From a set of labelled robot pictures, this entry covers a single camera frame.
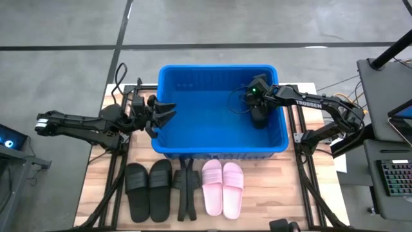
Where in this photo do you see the pink rubber slide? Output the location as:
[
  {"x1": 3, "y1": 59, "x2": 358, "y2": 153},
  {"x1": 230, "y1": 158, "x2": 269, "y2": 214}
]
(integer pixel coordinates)
[
  {"x1": 201, "y1": 159, "x2": 224, "y2": 217},
  {"x1": 221, "y1": 162, "x2": 245, "y2": 220}
]

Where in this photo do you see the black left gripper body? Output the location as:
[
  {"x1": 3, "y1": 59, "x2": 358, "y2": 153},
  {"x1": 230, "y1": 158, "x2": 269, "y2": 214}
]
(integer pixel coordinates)
[{"x1": 133, "y1": 95, "x2": 159, "y2": 139}]

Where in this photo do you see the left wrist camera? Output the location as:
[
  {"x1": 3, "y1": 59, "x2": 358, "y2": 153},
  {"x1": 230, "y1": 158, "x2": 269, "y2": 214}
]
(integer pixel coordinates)
[{"x1": 131, "y1": 95, "x2": 145, "y2": 113}]

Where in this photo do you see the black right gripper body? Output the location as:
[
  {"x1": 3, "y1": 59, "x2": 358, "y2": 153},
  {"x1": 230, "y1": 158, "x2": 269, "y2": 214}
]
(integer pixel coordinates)
[{"x1": 246, "y1": 95, "x2": 273, "y2": 112}]

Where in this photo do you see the black cable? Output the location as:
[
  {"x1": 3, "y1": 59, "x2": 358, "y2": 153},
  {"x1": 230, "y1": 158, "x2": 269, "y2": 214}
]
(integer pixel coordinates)
[
  {"x1": 227, "y1": 85, "x2": 255, "y2": 115},
  {"x1": 316, "y1": 74, "x2": 361, "y2": 93},
  {"x1": 111, "y1": 62, "x2": 129, "y2": 97}
]

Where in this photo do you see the backlit black keyboard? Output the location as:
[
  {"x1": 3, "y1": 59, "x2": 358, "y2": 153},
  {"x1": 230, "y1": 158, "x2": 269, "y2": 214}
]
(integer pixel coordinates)
[{"x1": 376, "y1": 159, "x2": 412, "y2": 197}]

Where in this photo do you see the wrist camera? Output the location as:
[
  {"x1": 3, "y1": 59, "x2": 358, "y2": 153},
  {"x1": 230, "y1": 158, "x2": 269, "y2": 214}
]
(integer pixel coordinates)
[
  {"x1": 131, "y1": 95, "x2": 145, "y2": 113},
  {"x1": 246, "y1": 74, "x2": 271, "y2": 99}
]

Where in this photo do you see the black aluminium frame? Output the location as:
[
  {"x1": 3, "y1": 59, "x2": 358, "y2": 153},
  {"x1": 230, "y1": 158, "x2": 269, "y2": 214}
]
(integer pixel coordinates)
[
  {"x1": 287, "y1": 84, "x2": 350, "y2": 230},
  {"x1": 74, "y1": 84, "x2": 160, "y2": 231}
]

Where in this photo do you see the black round device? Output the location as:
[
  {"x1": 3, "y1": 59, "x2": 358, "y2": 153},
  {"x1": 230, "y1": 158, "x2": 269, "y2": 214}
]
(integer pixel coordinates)
[{"x1": 269, "y1": 218, "x2": 301, "y2": 232}]

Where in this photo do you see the grey metal stand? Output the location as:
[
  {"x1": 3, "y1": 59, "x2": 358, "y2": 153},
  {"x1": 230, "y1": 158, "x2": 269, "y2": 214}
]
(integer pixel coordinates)
[{"x1": 0, "y1": 144, "x2": 52, "y2": 232}]

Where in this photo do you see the black pole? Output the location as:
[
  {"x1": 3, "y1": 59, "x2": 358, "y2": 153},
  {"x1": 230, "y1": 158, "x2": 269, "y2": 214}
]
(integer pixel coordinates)
[{"x1": 369, "y1": 28, "x2": 412, "y2": 70}]

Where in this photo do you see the orange cable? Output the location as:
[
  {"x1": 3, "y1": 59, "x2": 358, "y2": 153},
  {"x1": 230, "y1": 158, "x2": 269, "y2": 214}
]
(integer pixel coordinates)
[{"x1": 333, "y1": 92, "x2": 368, "y2": 113}]

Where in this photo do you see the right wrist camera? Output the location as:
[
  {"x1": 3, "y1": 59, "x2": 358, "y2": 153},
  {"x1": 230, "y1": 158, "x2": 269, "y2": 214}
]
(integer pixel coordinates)
[{"x1": 246, "y1": 74, "x2": 271, "y2": 99}]

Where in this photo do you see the grey side table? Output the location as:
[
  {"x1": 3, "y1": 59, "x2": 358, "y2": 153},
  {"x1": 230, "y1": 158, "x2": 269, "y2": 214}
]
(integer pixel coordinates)
[{"x1": 356, "y1": 57, "x2": 412, "y2": 143}]

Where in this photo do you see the black rubber slide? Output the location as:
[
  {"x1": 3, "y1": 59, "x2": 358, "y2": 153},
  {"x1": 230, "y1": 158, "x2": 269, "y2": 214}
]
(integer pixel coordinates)
[
  {"x1": 124, "y1": 162, "x2": 151, "y2": 224},
  {"x1": 148, "y1": 159, "x2": 173, "y2": 223},
  {"x1": 172, "y1": 157, "x2": 188, "y2": 222},
  {"x1": 186, "y1": 157, "x2": 202, "y2": 222}
]

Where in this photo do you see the black computer tower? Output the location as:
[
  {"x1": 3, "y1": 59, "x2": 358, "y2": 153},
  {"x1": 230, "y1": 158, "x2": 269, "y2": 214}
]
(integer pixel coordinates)
[{"x1": 0, "y1": 123, "x2": 28, "y2": 151}]

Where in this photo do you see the grey keyboard desk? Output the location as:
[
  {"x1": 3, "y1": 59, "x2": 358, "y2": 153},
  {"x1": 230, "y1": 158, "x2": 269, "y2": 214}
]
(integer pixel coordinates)
[{"x1": 363, "y1": 139, "x2": 412, "y2": 223}]

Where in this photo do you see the tablet with blue screen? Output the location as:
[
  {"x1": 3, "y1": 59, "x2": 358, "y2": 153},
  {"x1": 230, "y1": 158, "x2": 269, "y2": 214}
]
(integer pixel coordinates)
[{"x1": 387, "y1": 99, "x2": 412, "y2": 148}]

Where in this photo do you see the blue plastic bin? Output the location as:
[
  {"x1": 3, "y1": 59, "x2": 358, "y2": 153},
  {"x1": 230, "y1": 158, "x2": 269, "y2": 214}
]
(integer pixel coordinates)
[{"x1": 150, "y1": 64, "x2": 290, "y2": 161}]

